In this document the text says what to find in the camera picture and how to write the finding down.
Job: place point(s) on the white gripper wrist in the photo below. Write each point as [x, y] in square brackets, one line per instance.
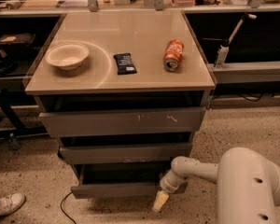
[167, 186]

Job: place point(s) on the grey bottom drawer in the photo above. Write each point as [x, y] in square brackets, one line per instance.
[119, 179]

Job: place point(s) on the grey drawer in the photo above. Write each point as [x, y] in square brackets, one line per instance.
[125, 153]
[116, 122]
[119, 179]

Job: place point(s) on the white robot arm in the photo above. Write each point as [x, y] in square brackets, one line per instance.
[248, 185]

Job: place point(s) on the grey middle drawer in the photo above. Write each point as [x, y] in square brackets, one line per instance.
[125, 153]

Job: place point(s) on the grey top drawer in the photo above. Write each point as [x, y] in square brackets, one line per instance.
[116, 122]

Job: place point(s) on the grey drawer cabinet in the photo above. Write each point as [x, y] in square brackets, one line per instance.
[97, 86]

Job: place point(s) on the dark blue snack bar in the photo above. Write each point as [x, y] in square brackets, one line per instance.
[124, 64]

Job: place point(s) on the orange soda can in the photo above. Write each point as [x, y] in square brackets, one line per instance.
[173, 54]

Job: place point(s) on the white sneaker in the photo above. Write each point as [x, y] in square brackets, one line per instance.
[11, 203]

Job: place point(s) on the white paper bowl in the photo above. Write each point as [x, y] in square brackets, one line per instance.
[67, 56]

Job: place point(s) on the black chair left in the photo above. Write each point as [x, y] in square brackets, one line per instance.
[7, 65]

